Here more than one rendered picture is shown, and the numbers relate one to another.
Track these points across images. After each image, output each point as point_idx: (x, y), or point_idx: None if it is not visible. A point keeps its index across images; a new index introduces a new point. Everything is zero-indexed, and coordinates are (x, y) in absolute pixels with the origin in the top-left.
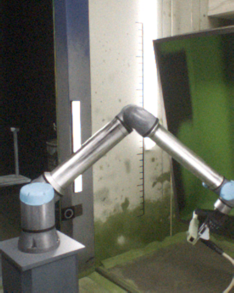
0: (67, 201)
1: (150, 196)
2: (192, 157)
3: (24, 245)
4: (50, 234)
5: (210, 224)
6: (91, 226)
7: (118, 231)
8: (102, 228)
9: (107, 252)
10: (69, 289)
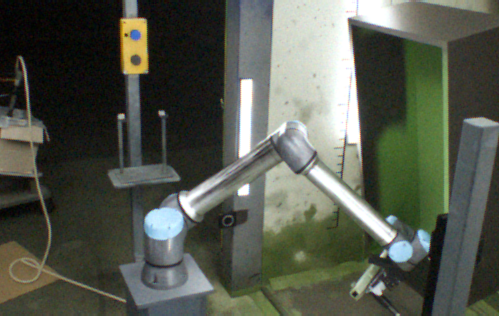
0: (229, 203)
1: None
2: (356, 205)
3: (145, 278)
4: (175, 271)
5: (385, 278)
6: (258, 237)
7: (297, 245)
8: (273, 240)
9: (279, 269)
10: None
